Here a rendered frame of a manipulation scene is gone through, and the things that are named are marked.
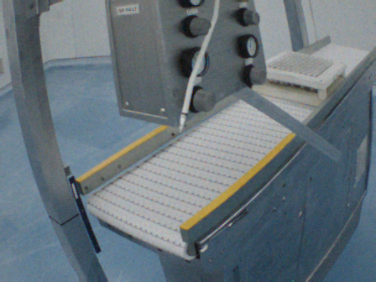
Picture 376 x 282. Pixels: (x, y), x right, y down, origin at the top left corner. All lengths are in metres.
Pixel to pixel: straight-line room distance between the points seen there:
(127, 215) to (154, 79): 0.32
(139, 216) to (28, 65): 0.35
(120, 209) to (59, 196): 0.13
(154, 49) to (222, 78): 0.12
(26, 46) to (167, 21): 0.32
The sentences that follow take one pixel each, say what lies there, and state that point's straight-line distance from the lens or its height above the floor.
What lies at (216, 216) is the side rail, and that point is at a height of 0.96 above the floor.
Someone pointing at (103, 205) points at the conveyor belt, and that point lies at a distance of 0.85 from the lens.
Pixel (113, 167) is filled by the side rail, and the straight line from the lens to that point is 0.92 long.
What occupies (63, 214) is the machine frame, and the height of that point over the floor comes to 0.92.
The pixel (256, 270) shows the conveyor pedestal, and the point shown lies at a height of 0.63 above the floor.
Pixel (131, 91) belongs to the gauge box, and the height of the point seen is 1.19.
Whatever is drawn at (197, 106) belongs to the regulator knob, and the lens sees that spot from 0.56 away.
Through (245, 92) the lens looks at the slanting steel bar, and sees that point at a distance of 0.74.
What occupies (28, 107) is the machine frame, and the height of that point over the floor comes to 1.16.
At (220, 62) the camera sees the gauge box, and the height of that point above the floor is 1.20.
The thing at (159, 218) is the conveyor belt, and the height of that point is 0.94.
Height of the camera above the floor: 1.38
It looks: 25 degrees down
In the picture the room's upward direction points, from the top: 9 degrees counter-clockwise
